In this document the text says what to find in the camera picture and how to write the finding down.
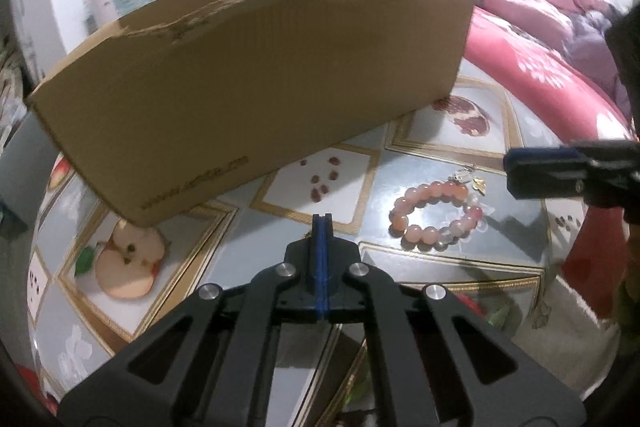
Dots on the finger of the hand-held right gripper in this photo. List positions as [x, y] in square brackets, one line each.
[540, 167]

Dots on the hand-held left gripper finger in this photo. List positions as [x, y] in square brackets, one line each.
[316, 267]
[327, 267]

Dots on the brown cardboard box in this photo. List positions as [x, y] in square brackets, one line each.
[250, 97]

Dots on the lavender cloth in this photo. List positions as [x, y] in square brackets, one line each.
[595, 47]

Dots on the fruit print mat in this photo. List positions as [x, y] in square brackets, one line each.
[350, 187]

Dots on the pink floral blanket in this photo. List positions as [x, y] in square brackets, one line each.
[525, 47]

